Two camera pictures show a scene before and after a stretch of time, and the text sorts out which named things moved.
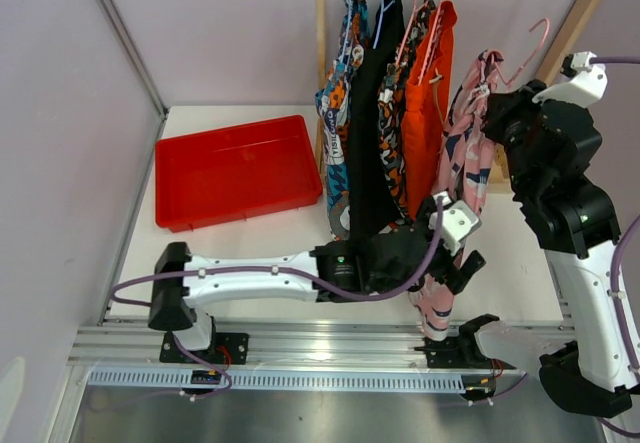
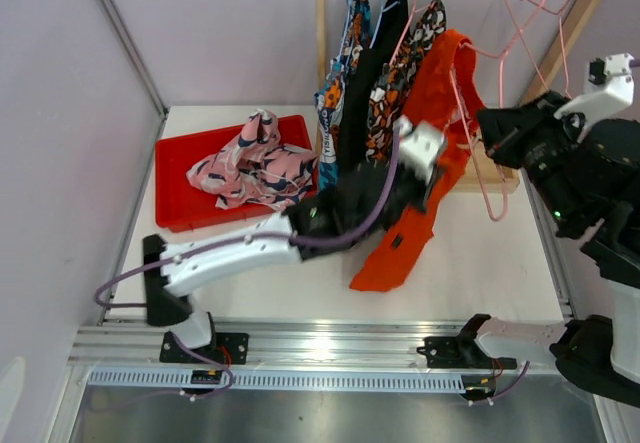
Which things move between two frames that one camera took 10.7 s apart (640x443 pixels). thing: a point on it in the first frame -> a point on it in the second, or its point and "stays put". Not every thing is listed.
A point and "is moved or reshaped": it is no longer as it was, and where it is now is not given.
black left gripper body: (426, 219) -> (409, 191)
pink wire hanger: (434, 26) -> (499, 57)
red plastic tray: (227, 174) stays put
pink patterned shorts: (464, 170) -> (256, 169)
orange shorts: (425, 104) is moved or reshaped
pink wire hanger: (495, 53) is moved or reshaped
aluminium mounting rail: (133, 344) stays put
